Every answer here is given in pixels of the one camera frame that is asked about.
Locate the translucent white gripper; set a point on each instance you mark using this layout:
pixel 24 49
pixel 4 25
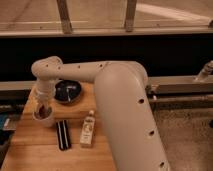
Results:
pixel 44 92

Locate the black bowl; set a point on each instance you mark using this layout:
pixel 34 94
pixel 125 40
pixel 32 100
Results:
pixel 67 91

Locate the white plastic bottle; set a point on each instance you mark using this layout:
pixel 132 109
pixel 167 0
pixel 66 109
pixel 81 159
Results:
pixel 87 132

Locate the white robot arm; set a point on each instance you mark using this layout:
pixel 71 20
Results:
pixel 121 101

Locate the black striped box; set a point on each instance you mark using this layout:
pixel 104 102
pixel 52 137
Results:
pixel 63 136

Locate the left metal frame post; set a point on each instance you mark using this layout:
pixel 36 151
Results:
pixel 64 16

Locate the metal frame post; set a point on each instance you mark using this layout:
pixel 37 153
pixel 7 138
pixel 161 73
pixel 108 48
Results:
pixel 130 15
pixel 64 16

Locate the right metal frame post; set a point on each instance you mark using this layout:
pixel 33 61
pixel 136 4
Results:
pixel 130 15

